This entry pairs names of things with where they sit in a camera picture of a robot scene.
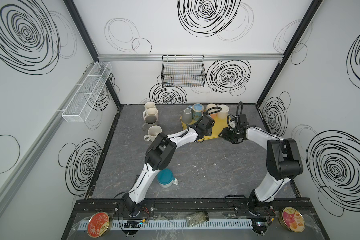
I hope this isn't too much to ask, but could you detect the cream speckled mug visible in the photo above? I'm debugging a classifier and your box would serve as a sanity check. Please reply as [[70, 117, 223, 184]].
[[144, 126, 162, 142]]

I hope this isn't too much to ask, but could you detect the grey mug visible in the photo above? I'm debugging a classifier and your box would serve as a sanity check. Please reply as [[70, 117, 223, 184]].
[[181, 108, 193, 124], [142, 116, 158, 131]]

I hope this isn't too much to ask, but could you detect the pink mug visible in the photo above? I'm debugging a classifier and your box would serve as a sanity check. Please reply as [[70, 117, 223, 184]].
[[143, 108, 159, 120]]

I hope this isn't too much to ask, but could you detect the white mug with ribbed base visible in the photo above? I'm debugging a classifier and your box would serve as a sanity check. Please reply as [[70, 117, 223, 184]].
[[144, 102, 157, 112]]

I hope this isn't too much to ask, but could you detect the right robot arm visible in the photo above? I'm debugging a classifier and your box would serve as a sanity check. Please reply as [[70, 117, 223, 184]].
[[219, 102, 304, 216]]

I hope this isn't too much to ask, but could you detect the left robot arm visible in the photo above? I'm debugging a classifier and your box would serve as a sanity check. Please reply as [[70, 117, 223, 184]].
[[122, 107, 222, 217]]

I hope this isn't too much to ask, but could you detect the cream and orange mug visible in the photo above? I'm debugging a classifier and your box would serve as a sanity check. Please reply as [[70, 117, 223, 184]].
[[206, 104, 219, 119]]

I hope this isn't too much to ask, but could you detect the blue butterfly mug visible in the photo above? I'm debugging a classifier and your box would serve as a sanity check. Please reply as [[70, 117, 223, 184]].
[[192, 103, 204, 121]]

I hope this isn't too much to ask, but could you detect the small cream mug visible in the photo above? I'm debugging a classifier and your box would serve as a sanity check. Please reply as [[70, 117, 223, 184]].
[[217, 105, 230, 119]]

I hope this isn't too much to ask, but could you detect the yellow plastic tray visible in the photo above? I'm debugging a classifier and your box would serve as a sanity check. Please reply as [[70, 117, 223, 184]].
[[179, 113, 233, 141]]

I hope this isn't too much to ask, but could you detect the teal lidded cup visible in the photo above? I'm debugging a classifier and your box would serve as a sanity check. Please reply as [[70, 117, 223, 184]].
[[157, 169, 179, 188]]

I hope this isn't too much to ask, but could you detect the clear plastic box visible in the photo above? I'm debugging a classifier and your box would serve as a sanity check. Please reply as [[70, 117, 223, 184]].
[[186, 211, 210, 227]]

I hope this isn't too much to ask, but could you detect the pink round tin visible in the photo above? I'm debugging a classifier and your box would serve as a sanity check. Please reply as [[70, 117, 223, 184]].
[[279, 207, 306, 233]]

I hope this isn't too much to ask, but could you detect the red round tin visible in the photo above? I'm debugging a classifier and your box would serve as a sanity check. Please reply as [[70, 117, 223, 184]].
[[87, 212, 110, 238]]

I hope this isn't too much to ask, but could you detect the black wire basket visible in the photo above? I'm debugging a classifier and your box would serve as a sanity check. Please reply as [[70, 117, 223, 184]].
[[161, 55, 207, 87]]

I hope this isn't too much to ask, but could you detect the white slotted cable duct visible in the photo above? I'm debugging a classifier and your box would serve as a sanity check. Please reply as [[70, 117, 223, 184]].
[[109, 219, 253, 231]]

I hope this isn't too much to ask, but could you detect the white wire shelf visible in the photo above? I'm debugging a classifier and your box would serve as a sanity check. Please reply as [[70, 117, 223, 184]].
[[62, 62, 112, 123]]

